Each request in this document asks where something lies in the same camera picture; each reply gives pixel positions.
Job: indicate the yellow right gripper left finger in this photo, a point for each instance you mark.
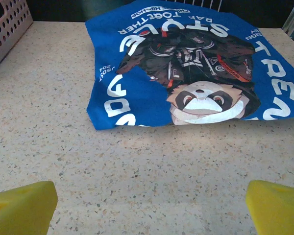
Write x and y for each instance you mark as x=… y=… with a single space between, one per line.
x=22 y=210

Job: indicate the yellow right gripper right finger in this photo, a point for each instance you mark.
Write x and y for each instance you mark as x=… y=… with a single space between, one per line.
x=276 y=208

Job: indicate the pink perforated plastic basket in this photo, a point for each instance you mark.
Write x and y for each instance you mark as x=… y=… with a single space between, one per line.
x=5 y=31

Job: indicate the blue printed t-shirt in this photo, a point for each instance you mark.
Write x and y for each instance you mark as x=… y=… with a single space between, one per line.
x=142 y=98

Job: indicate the aluminium corner post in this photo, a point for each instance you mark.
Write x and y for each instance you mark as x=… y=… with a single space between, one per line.
x=293 y=22

